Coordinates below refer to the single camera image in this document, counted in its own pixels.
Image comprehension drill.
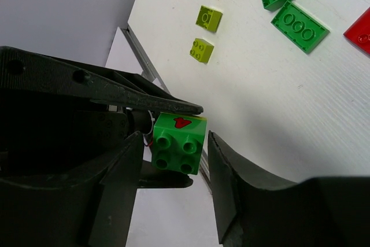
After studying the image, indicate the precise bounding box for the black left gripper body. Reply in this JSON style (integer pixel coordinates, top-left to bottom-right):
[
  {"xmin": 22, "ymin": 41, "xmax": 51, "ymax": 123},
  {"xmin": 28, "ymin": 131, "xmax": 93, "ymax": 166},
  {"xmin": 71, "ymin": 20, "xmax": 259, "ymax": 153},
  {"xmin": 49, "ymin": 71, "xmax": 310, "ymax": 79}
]
[{"xmin": 1, "ymin": 89, "xmax": 150, "ymax": 177}]

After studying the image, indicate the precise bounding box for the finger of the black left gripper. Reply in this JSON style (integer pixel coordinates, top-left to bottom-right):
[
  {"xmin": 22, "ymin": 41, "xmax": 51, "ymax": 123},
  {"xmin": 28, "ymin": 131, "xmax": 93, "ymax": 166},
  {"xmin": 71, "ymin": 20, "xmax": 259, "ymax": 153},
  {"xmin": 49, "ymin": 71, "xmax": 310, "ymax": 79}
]
[
  {"xmin": 1, "ymin": 46, "xmax": 204, "ymax": 115},
  {"xmin": 138, "ymin": 160, "xmax": 193, "ymax": 189}
]

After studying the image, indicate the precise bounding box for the dark green long lego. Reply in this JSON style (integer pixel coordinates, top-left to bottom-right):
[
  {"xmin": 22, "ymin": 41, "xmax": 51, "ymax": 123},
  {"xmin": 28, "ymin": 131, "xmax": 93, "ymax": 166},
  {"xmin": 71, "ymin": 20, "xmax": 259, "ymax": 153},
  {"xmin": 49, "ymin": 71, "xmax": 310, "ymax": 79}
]
[{"xmin": 271, "ymin": 1, "xmax": 330, "ymax": 54}]

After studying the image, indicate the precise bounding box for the lime studded square lego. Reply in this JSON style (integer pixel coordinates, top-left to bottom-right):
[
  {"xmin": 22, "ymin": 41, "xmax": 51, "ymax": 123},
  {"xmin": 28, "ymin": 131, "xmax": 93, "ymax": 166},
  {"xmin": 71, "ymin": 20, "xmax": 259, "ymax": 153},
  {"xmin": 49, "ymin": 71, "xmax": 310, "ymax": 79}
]
[{"xmin": 189, "ymin": 38, "xmax": 214, "ymax": 64}]

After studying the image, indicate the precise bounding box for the aluminium table front rail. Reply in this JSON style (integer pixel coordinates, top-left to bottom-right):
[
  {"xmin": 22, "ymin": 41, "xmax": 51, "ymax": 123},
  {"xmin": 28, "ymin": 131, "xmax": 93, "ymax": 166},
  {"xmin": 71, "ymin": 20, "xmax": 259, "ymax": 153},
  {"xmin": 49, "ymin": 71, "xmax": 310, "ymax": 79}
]
[{"xmin": 121, "ymin": 25, "xmax": 210, "ymax": 187}]

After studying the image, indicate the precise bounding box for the lime hollow square lego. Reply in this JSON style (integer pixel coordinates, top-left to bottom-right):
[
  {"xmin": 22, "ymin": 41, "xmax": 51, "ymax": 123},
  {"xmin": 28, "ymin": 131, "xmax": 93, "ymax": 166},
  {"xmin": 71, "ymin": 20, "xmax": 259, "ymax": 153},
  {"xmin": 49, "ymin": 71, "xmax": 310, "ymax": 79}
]
[{"xmin": 195, "ymin": 5, "xmax": 223, "ymax": 33}]

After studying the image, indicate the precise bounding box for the red rounded lego brick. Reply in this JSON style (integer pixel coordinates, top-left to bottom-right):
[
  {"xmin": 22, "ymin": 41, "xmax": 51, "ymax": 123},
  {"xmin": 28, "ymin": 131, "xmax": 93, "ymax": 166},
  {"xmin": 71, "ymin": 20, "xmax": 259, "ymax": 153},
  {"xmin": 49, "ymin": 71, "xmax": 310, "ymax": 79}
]
[{"xmin": 343, "ymin": 8, "xmax": 370, "ymax": 56}]

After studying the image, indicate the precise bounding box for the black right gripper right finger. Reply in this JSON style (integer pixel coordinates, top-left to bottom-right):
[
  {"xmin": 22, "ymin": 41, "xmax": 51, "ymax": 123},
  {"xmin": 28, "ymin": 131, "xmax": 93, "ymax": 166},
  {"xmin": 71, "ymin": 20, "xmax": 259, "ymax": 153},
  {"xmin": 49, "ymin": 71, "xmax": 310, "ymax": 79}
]
[{"xmin": 208, "ymin": 132, "xmax": 369, "ymax": 246}]

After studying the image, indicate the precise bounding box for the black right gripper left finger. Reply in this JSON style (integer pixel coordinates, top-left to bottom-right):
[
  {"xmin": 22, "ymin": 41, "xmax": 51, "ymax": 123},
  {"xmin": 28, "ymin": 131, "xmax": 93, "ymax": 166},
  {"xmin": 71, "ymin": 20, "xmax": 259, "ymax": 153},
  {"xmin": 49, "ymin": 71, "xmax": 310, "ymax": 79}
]
[{"xmin": 1, "ymin": 132, "xmax": 143, "ymax": 246}]

